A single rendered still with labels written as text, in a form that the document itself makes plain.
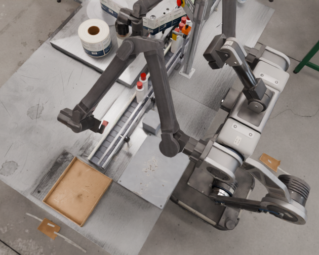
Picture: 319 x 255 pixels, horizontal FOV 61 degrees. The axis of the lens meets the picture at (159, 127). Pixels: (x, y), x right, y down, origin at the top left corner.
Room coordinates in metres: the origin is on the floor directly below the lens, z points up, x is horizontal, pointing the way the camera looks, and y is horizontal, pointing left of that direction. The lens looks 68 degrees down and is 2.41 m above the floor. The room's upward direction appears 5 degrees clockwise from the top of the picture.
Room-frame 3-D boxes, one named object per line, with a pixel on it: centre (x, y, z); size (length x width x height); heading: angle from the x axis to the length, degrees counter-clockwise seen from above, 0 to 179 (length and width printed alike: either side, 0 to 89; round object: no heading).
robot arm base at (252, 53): (0.77, -0.36, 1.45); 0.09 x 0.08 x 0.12; 154
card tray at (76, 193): (0.22, 0.43, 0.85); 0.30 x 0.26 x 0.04; 154
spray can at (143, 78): (0.87, 0.12, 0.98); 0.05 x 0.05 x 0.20
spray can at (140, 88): (0.81, 0.13, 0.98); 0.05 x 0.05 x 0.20
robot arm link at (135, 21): (0.97, 0.16, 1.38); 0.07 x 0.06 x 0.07; 64
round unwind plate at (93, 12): (1.53, 0.46, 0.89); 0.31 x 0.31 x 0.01
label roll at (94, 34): (1.21, 0.48, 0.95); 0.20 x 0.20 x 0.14
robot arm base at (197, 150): (0.32, -0.14, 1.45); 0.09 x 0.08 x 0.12; 154
